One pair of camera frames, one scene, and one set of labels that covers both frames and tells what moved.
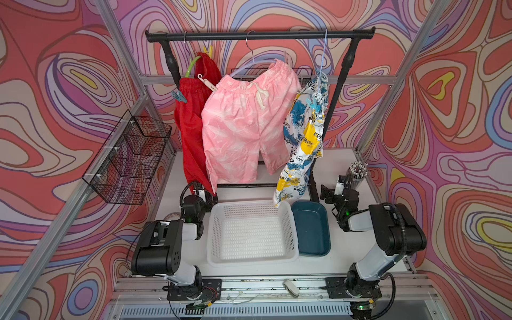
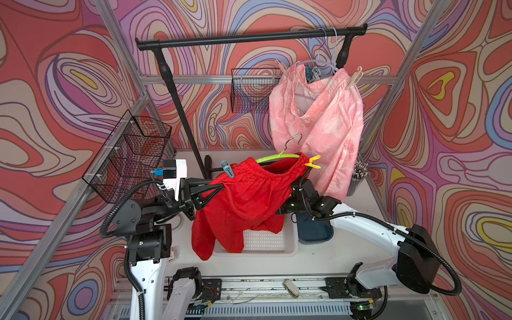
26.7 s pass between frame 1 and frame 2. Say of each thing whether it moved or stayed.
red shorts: moved
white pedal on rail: stayed
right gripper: moved
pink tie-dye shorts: moved
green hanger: moved
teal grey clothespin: moved
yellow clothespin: moved
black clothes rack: moved
